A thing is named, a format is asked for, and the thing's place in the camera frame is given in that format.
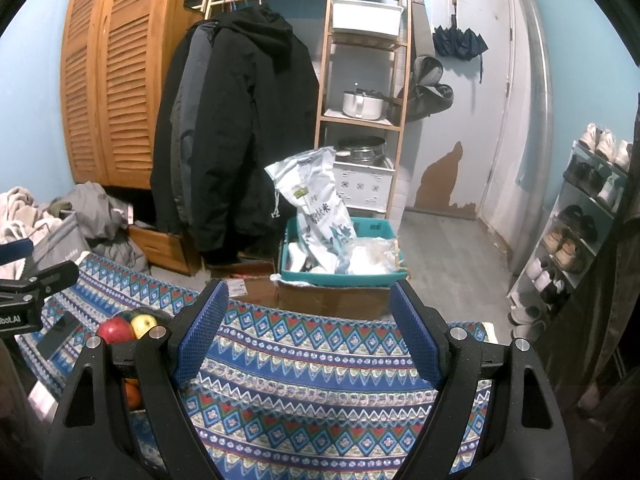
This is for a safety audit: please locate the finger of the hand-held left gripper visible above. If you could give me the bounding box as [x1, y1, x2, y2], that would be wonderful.
[0, 238, 35, 264]
[0, 261, 80, 307]

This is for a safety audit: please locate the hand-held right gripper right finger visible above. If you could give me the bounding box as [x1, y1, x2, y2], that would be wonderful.
[389, 280, 573, 480]

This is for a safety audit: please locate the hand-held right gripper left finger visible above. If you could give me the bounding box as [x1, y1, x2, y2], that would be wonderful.
[44, 278, 231, 480]

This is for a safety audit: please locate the clear glass bowl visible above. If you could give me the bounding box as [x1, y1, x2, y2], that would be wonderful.
[100, 306, 176, 411]

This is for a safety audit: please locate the red apple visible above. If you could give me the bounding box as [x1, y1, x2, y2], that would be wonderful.
[96, 316, 136, 346]

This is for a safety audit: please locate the large orange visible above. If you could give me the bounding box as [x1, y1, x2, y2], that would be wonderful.
[123, 380, 144, 410]

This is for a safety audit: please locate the grey fabric bag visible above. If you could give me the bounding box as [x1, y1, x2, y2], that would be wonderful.
[30, 210, 94, 287]

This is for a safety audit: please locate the white fleece cloth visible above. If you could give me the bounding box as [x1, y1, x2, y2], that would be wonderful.
[0, 187, 62, 282]

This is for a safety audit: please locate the black smartphone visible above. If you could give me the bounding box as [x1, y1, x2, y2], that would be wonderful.
[36, 311, 81, 357]

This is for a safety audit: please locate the small labelled cardboard box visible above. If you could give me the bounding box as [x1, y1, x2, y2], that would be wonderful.
[226, 272, 274, 307]

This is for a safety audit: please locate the grey crumpled clothing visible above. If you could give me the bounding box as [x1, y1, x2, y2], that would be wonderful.
[65, 182, 152, 274]

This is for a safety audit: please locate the clear plastic bag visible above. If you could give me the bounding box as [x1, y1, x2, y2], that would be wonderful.
[345, 236, 406, 275]

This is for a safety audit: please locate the brown cardboard box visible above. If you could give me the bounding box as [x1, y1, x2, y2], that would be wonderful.
[271, 274, 397, 319]

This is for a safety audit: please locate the wooden drawer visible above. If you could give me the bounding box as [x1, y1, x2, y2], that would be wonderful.
[127, 224, 202, 277]

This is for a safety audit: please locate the blue patterned blanket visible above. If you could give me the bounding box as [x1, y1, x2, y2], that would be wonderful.
[15, 254, 494, 480]

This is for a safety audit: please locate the teal storage box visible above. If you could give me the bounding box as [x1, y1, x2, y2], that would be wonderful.
[280, 216, 409, 287]

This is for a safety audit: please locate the white patterned crate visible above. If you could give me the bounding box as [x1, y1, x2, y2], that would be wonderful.
[333, 160, 396, 212]

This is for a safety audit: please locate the white printed rice bag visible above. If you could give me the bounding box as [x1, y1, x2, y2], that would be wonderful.
[265, 146, 357, 274]

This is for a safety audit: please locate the shoe rack with shoes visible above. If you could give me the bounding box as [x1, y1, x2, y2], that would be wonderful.
[509, 122, 634, 339]

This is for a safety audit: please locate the metal steamer pot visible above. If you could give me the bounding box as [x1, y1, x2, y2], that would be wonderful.
[336, 136, 387, 164]

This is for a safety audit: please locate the white shoe rack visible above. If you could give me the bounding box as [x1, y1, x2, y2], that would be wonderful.
[507, 139, 632, 312]

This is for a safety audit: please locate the wooden louvered wardrobe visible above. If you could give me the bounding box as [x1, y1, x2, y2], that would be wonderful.
[60, 0, 202, 192]

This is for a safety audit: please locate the black hanging jacket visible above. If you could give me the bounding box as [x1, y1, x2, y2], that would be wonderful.
[150, 4, 321, 267]

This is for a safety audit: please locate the grey hanging jacket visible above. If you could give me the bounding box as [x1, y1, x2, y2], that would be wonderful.
[170, 24, 217, 222]

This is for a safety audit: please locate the silver cooking pot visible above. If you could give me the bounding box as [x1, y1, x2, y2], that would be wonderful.
[342, 89, 386, 120]

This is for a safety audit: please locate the grey-green backpack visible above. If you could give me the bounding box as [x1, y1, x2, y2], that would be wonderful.
[399, 56, 455, 124]

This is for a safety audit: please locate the white door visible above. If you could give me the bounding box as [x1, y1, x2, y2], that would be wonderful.
[429, 0, 517, 217]

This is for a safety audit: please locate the grey metal pipe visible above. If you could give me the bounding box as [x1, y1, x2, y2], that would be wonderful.
[509, 0, 556, 277]

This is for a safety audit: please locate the wooden shelf rack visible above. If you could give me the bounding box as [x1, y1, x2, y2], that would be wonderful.
[315, 0, 414, 217]

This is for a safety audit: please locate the dark blue umbrella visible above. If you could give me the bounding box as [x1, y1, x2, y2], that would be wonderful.
[432, 22, 489, 84]

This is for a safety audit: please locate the white plastic storage bin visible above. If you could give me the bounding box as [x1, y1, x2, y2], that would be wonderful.
[332, 0, 404, 37]

